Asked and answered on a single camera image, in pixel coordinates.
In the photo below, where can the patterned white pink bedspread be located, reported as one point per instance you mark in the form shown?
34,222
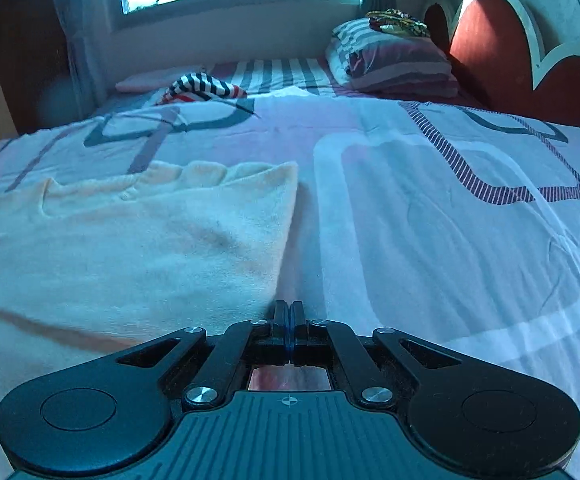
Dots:
419,240

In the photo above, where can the colourful patterned cloth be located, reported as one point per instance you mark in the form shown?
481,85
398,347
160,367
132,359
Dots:
397,22

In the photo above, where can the striped bed sheet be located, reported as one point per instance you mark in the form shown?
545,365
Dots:
280,72

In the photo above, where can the navy red striped cloth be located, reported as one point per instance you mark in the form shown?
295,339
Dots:
205,85

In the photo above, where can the sheer pale curtain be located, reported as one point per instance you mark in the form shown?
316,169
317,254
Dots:
85,35

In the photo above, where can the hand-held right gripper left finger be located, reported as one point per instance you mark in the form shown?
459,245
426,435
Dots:
281,325

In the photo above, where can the striped pillow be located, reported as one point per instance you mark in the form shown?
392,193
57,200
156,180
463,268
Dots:
394,60

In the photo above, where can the brown wooden wardrobe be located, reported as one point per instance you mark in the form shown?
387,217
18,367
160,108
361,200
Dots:
25,50

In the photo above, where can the red heart-shaped headboard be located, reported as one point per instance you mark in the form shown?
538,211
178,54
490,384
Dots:
484,40

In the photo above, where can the white fleece garment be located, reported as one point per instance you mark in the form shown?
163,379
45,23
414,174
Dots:
145,245

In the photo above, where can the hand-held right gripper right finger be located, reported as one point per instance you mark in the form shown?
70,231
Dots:
298,325

